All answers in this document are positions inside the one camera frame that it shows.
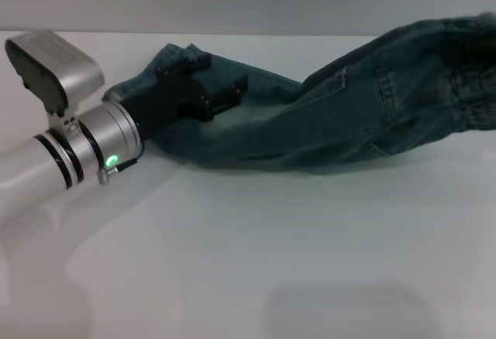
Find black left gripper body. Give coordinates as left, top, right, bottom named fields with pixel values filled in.
left=119, top=61, right=209, bottom=139

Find blue denim shorts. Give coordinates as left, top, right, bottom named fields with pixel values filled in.
left=101, top=12, right=496, bottom=176

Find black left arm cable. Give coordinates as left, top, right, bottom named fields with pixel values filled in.
left=96, top=155, right=146, bottom=185

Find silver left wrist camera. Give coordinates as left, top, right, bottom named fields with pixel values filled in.
left=4, top=31, right=105, bottom=133

